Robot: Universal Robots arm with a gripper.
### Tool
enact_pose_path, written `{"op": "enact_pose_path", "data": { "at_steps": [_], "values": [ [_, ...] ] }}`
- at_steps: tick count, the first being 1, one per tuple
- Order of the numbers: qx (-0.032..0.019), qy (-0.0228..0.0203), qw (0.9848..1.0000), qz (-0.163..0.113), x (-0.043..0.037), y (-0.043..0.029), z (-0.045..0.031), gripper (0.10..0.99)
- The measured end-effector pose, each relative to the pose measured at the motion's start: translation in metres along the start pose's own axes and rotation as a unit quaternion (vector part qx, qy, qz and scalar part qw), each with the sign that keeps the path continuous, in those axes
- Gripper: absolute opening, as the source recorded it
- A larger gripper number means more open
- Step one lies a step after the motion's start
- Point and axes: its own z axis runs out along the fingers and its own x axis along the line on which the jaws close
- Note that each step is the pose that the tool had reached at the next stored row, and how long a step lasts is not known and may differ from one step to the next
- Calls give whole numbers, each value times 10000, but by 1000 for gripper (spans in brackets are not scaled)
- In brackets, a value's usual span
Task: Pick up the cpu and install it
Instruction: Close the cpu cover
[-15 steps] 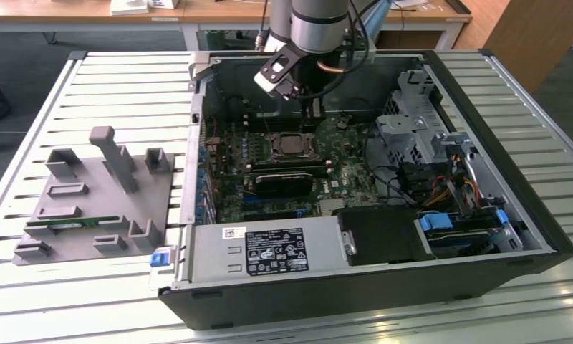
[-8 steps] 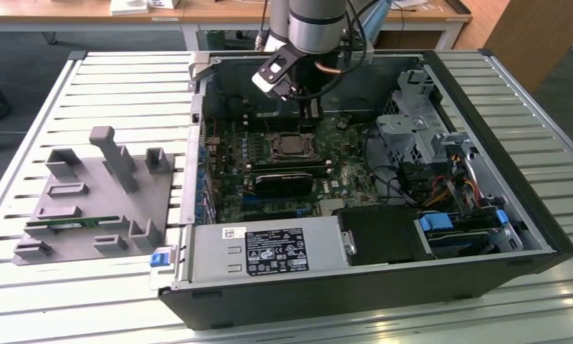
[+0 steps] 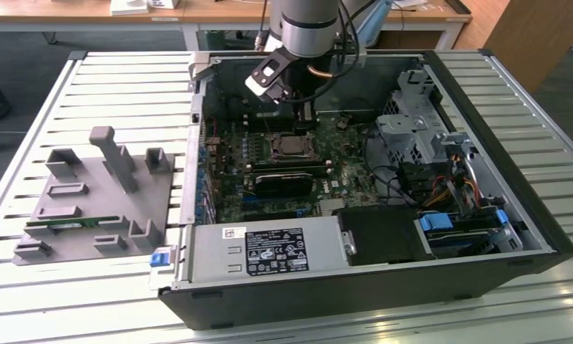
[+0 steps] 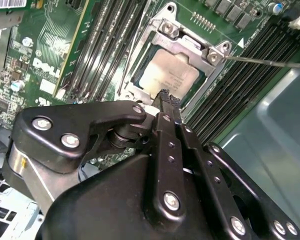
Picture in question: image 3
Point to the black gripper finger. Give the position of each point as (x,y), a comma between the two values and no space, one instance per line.
(299,116)
(311,116)

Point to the silver topped CPU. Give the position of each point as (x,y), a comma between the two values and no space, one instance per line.
(293,146)

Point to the CPU socket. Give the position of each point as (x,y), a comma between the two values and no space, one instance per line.
(271,157)

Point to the RAM slot with white latches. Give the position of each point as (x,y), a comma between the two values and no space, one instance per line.
(281,115)
(321,173)
(281,123)
(287,167)

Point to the black graphics card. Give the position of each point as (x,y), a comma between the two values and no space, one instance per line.
(284,184)

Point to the green motherboard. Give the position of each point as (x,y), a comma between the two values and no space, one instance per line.
(353,179)

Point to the silver perforated drive cage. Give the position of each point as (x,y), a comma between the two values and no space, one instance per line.
(413,123)

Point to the silver chipset heatsink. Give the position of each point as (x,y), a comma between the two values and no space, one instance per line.
(332,207)

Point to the white papers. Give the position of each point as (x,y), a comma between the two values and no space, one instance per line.
(411,3)

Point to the black plastic shroud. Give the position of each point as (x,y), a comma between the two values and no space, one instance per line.
(381,233)

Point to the small white blue box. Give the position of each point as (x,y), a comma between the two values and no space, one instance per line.
(164,3)

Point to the blue disk carrier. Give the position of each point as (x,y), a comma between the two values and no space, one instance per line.
(435,222)

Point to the silver power supply with label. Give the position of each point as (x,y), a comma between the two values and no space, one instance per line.
(205,251)

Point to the grey parts rack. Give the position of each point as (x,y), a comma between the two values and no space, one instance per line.
(100,200)

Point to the blue plastic clip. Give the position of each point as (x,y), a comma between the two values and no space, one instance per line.
(503,218)

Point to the blue case latch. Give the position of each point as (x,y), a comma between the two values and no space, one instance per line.
(159,258)

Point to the wooden desk with white legs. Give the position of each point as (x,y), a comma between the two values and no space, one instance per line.
(76,18)

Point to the wooden cabinet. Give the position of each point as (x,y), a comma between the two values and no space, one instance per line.
(530,36)

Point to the green RAM stick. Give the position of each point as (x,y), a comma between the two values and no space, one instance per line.
(97,220)

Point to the black open PC case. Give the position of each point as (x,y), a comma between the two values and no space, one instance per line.
(315,304)

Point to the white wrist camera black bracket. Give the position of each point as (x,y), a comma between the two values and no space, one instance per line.
(263,77)

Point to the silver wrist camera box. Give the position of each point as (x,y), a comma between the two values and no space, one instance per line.
(356,57)

